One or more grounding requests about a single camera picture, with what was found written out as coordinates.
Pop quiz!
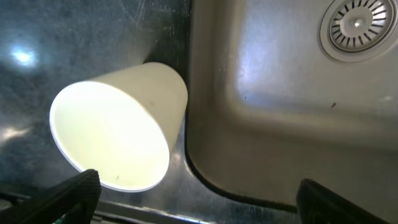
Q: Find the pale yellow cup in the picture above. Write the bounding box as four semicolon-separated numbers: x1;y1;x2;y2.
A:
49;62;189;194

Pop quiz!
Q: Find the steel sink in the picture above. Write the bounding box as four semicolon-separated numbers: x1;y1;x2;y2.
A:
185;0;398;224

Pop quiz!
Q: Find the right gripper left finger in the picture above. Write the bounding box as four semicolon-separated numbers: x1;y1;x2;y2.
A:
0;169;102;224

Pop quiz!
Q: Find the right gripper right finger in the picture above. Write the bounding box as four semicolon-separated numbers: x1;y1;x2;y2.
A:
295;178;391;224

